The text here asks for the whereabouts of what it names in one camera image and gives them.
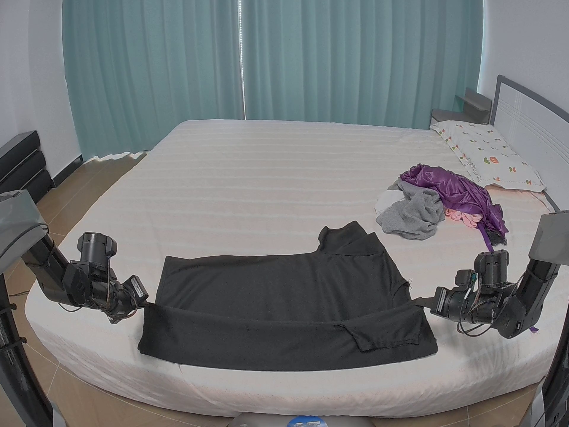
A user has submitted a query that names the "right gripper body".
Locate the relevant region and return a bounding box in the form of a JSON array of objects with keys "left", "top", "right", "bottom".
[{"left": 429, "top": 286, "right": 476, "bottom": 324}]

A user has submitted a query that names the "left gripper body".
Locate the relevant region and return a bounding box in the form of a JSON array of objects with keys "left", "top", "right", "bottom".
[{"left": 106, "top": 275, "right": 151, "bottom": 324}]

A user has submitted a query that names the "black T-shirt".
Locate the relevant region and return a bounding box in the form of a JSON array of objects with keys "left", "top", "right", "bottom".
[{"left": 138, "top": 221, "right": 439, "bottom": 373}]

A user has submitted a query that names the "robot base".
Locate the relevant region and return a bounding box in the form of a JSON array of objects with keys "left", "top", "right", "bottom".
[{"left": 231, "top": 412, "right": 377, "bottom": 427}]

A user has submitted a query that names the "bed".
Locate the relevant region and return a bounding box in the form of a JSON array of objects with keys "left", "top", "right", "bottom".
[{"left": 24, "top": 75, "right": 569, "bottom": 420}]

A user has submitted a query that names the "pink garment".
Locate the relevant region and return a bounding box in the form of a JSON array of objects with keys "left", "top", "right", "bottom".
[{"left": 445, "top": 208, "right": 483, "bottom": 230}]

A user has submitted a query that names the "grey garment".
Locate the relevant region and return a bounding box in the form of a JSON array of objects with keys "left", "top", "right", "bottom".
[{"left": 375, "top": 180, "right": 446, "bottom": 242}]

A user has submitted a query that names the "white garment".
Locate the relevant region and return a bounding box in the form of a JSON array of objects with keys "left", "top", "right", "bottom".
[{"left": 375, "top": 189, "right": 403, "bottom": 213}]

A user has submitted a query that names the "purple satin garment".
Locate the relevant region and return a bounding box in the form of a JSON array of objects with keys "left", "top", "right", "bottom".
[{"left": 399, "top": 164, "right": 541, "bottom": 335}]

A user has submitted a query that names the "white printed pillow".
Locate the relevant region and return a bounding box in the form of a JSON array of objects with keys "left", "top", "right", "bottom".
[{"left": 429, "top": 120, "right": 547, "bottom": 193}]

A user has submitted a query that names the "black chest of drawers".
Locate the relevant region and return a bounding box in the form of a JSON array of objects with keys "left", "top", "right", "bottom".
[{"left": 0, "top": 130, "right": 57, "bottom": 206}]

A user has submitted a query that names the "grey bedside table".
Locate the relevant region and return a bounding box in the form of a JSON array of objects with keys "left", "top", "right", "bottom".
[{"left": 430, "top": 88, "right": 492, "bottom": 128}]

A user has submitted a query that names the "blue-green curtain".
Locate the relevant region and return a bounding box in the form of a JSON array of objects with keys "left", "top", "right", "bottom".
[
  {"left": 240, "top": 0, "right": 485, "bottom": 128},
  {"left": 62, "top": 0, "right": 246, "bottom": 159}
]

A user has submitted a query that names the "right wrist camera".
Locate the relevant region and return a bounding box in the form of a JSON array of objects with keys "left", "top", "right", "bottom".
[{"left": 453, "top": 270, "right": 480, "bottom": 291}]

